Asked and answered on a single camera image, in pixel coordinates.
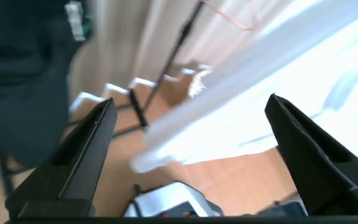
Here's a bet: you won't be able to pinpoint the white printed T-shirt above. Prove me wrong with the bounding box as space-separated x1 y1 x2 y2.
130 0 358 174

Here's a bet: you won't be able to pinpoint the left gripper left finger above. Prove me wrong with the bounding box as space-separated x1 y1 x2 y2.
4 97 119 219

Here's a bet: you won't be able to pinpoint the beige curtain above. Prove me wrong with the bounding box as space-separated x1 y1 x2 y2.
68 0 293 104

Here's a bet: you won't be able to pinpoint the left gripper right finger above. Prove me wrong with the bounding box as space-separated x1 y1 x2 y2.
264 93 358 217

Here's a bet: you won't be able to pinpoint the black shorts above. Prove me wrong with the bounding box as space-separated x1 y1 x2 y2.
0 0 93 169

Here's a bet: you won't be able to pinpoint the black clothes rack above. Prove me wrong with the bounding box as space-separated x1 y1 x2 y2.
0 0 205 194

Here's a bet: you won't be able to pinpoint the pink clothes hanger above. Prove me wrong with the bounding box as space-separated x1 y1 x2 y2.
201 0 261 32

